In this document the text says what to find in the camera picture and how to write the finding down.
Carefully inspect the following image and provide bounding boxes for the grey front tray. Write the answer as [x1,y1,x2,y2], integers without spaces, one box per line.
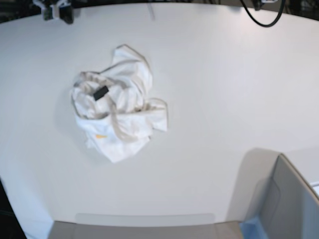
[48,213,244,239]

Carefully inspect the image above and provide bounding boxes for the grey bin right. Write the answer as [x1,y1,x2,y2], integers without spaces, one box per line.
[226,148,319,239]

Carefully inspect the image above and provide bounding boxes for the black hanging cable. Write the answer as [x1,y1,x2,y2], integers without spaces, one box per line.
[239,0,286,27]

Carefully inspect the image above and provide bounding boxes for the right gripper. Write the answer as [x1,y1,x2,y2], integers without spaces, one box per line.
[32,0,74,24]

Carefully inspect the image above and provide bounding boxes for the white printed t-shirt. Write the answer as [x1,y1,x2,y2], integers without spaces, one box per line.
[70,45,168,163]

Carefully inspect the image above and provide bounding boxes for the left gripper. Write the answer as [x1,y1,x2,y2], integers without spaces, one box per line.
[253,0,277,10]

